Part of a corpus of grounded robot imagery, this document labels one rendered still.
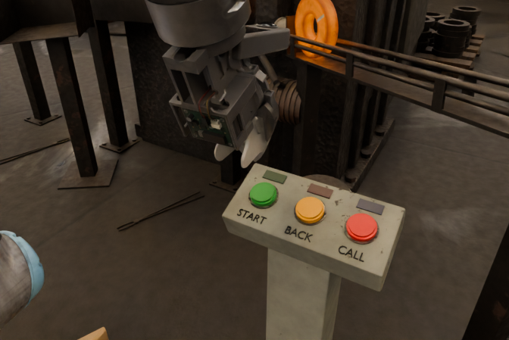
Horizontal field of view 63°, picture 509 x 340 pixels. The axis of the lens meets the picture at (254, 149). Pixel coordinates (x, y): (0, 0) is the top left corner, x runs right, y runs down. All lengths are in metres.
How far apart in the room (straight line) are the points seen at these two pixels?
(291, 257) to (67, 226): 1.12
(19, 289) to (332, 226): 0.60
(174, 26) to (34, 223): 1.39
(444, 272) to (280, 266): 0.88
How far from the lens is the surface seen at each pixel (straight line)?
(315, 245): 0.58
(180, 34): 0.37
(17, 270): 0.92
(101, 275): 1.41
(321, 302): 0.66
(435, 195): 1.77
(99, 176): 1.83
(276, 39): 0.48
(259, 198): 0.61
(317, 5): 1.08
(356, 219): 0.58
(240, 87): 0.43
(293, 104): 1.18
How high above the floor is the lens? 0.98
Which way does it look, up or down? 31 degrees down
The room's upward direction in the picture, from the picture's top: straight up
